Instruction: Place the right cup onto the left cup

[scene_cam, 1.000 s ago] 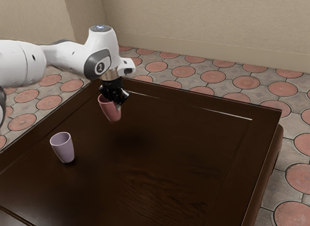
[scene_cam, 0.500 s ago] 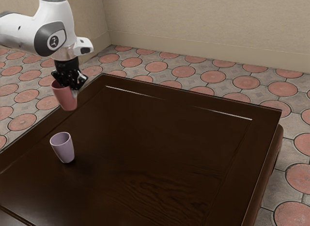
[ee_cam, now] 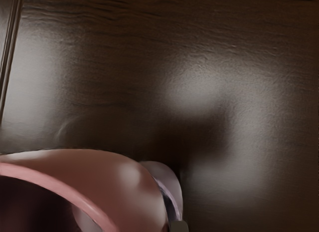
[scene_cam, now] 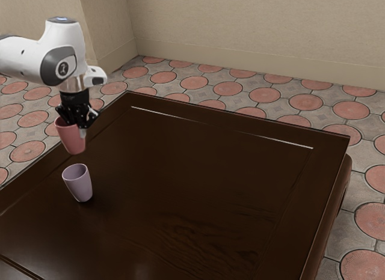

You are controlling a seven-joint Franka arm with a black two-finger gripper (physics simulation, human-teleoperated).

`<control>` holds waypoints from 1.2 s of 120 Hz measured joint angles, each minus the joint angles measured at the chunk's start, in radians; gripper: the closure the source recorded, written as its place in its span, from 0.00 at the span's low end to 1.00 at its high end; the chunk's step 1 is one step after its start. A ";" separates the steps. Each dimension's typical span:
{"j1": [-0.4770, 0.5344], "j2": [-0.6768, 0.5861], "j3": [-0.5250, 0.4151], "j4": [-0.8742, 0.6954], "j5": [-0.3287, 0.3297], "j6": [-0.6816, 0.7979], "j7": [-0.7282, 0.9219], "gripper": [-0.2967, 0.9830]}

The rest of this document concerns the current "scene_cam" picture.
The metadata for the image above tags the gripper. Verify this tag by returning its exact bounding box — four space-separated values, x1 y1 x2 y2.
55 90 100 140

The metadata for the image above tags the pink cup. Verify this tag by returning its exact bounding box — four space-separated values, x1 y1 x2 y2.
54 116 87 156

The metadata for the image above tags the lilac cup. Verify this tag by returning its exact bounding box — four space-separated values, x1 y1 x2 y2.
61 163 93 203

